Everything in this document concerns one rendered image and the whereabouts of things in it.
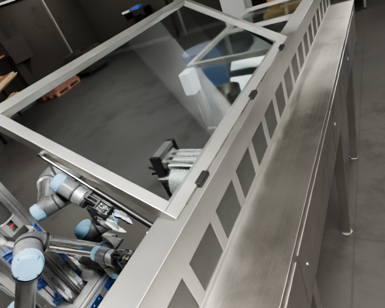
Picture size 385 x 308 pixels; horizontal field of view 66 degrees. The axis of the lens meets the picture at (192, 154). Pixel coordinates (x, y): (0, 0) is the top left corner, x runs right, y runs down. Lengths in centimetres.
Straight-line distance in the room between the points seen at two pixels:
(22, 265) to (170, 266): 91
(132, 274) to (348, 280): 198
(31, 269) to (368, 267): 208
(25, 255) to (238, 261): 92
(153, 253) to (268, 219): 38
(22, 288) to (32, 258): 16
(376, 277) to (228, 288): 178
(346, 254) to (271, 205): 169
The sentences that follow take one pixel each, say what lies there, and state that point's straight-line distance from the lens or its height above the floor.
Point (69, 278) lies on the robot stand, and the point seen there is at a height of 82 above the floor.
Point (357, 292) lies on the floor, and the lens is 240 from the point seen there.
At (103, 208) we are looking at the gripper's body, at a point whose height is 144.
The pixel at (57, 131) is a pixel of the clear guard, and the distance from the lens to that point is 83.
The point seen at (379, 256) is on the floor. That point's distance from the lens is 256.
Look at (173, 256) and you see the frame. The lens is 62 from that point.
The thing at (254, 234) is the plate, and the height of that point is 144.
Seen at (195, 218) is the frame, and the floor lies 164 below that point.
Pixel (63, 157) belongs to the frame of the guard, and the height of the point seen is 183.
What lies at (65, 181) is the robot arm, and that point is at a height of 156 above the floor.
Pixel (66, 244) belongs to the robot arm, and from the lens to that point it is 161.
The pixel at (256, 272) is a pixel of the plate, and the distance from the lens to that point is 78.
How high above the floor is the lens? 209
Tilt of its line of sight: 31 degrees down
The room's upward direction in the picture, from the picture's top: 23 degrees counter-clockwise
